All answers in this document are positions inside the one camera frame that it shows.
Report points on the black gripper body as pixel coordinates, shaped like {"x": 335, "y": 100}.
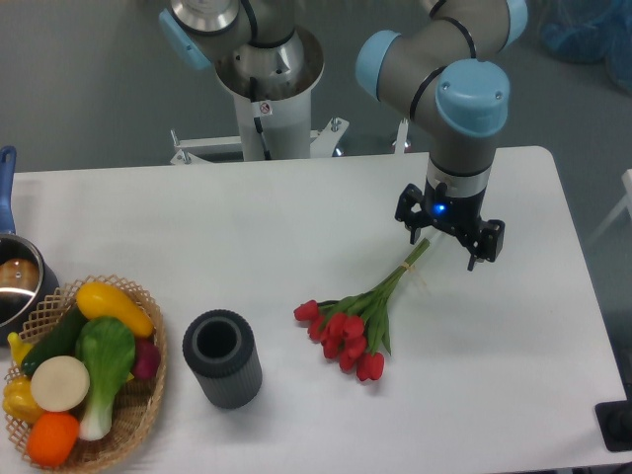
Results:
{"x": 452, "y": 203}

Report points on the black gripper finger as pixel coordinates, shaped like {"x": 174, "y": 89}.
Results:
{"x": 487, "y": 243}
{"x": 410, "y": 211}

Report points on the red tulip bouquet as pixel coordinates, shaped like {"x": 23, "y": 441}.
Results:
{"x": 355, "y": 330}

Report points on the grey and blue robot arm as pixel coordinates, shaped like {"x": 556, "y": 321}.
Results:
{"x": 441, "y": 79}

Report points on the blue plastic bag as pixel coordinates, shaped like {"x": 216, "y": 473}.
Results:
{"x": 589, "y": 32}

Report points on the black device at table edge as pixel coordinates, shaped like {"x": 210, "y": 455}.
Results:
{"x": 614, "y": 420}

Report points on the dark grey ribbed vase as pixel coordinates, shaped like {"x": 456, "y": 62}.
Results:
{"x": 220, "y": 349}

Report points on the purple red onion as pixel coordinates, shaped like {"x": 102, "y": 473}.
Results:
{"x": 147, "y": 360}

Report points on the yellow squash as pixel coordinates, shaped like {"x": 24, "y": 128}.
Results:
{"x": 97, "y": 299}

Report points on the green bok choy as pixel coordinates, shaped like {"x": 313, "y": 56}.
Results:
{"x": 107, "y": 349}

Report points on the woven wicker basket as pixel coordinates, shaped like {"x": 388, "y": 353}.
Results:
{"x": 136, "y": 406}

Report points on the dark green cucumber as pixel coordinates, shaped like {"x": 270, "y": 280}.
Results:
{"x": 59, "y": 341}

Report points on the yellow banana tip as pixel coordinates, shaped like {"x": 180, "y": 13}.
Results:
{"x": 19, "y": 349}

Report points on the orange fruit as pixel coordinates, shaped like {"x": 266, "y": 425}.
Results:
{"x": 52, "y": 439}

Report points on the yellow bell pepper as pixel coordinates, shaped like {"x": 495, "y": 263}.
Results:
{"x": 19, "y": 402}

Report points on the white chair frame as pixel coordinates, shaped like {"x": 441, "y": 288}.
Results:
{"x": 623, "y": 205}

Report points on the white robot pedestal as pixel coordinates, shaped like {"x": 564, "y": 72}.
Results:
{"x": 271, "y": 90}

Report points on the blue handled saucepan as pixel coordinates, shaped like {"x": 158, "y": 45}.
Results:
{"x": 26, "y": 279}

